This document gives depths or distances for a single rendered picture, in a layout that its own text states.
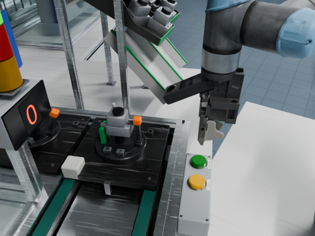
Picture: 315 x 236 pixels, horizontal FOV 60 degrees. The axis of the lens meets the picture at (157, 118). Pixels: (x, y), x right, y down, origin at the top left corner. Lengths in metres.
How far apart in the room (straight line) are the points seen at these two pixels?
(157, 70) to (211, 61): 0.45
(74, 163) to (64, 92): 0.61
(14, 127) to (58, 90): 0.82
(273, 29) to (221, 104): 0.19
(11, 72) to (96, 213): 0.38
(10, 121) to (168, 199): 0.37
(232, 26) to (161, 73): 0.52
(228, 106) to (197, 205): 0.23
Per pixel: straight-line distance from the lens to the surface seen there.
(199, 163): 0.72
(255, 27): 0.49
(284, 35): 0.47
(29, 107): 0.53
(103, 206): 0.71
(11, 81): 0.49
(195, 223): 0.64
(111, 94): 1.21
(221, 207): 0.79
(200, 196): 0.67
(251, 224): 0.78
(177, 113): 1.08
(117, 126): 0.70
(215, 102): 0.58
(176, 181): 0.69
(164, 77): 0.98
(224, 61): 0.53
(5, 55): 0.48
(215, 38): 0.52
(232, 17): 0.50
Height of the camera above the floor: 1.49
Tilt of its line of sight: 36 degrees down
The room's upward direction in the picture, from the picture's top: straight up
